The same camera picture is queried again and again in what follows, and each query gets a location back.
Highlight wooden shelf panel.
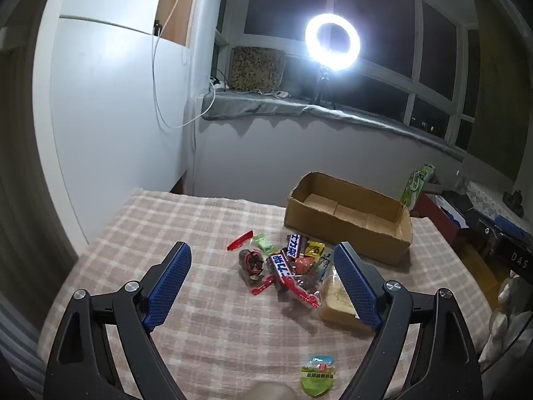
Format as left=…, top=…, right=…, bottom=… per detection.
left=156, top=0, right=201, bottom=47

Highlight green jelly cup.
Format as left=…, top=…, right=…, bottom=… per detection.
left=300, top=353, right=338, bottom=397

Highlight window frame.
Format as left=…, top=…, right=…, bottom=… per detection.
left=216, top=0, right=480, bottom=148

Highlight green carton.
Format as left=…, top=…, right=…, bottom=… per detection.
left=400, top=164, right=436, bottom=210

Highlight pink wrapper piece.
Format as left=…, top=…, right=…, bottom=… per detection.
left=293, top=257, right=318, bottom=276

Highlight brown chocolate bar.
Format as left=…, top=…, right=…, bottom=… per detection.
left=285, top=234, right=309, bottom=260
left=268, top=252, right=299, bottom=291

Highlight brown cardboard box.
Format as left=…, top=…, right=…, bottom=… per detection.
left=284, top=172, right=414, bottom=266

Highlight black tripod stand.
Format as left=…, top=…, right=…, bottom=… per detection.
left=313, top=66, right=334, bottom=107

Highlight ring light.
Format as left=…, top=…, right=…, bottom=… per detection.
left=305, top=13, right=361, bottom=71

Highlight white lace cloth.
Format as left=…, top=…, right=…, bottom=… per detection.
left=465, top=180, right=522, bottom=222

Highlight grey windowsill cloth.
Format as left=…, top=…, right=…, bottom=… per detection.
left=202, top=89, right=468, bottom=162

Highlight red box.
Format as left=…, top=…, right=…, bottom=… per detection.
left=415, top=194, right=464, bottom=236

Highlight clear-wrapped bread loaf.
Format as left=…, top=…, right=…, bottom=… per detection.
left=318, top=267, right=375, bottom=335

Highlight teal mint candy packet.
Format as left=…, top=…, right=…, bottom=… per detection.
left=313, top=251, right=335, bottom=282

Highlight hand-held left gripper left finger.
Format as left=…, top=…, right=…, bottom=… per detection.
left=44, top=242, right=192, bottom=400

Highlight olive curtain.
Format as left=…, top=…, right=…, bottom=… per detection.
left=465, top=0, right=533, bottom=181

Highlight black box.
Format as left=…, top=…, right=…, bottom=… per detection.
left=490, top=233, right=533, bottom=273

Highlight green candy wrapper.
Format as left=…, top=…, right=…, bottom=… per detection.
left=253, top=233, right=276, bottom=256

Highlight white cable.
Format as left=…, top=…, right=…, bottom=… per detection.
left=151, top=0, right=218, bottom=131

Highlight patterned cushion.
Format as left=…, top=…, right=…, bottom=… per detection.
left=230, top=46, right=287, bottom=92

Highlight clear red-ended snack packet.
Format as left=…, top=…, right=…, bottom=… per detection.
left=227, top=230, right=276, bottom=297
left=275, top=274, right=322, bottom=310

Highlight dark figurine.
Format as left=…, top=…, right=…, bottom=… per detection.
left=503, top=190, right=526, bottom=218

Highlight white plastic bag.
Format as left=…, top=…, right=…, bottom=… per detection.
left=478, top=270, right=533, bottom=375

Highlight white cabinet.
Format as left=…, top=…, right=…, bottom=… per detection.
left=33, top=0, right=201, bottom=244

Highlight plaid tablecloth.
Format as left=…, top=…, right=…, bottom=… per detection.
left=37, top=189, right=496, bottom=400

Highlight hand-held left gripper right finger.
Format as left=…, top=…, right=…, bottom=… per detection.
left=333, top=242, right=486, bottom=400

